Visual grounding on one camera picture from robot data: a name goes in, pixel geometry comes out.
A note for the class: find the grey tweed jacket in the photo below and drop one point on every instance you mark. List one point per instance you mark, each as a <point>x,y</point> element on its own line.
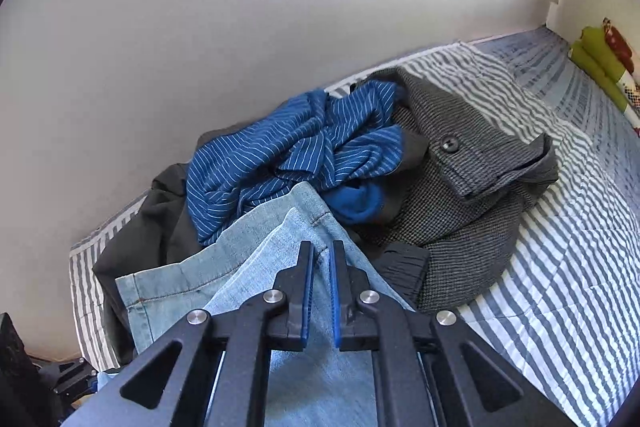
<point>465,207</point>

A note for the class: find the blue white striped bedspread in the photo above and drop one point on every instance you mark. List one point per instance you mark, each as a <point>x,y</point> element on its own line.
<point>560,257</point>

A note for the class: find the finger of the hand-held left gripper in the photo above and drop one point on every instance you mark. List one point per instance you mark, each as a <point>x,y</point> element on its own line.
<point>72,377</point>

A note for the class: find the red floral folded blanket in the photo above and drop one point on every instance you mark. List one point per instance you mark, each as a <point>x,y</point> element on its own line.
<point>622,44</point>

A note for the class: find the dark grey garment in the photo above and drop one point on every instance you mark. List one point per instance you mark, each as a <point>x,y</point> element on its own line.
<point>165,217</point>

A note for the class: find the light blue jeans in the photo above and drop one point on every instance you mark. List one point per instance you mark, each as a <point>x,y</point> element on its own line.
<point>240,257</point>

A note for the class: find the green floral folded quilt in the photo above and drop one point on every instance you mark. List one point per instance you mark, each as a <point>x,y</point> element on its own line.
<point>597,62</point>

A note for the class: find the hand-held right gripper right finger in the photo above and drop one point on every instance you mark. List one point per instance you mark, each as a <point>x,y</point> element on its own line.
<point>336,302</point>

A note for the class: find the blue pinstriped shirt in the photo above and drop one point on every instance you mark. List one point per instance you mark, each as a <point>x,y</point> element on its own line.
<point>270,157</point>

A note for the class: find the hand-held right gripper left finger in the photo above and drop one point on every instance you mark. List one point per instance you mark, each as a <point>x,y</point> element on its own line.
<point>307,292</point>

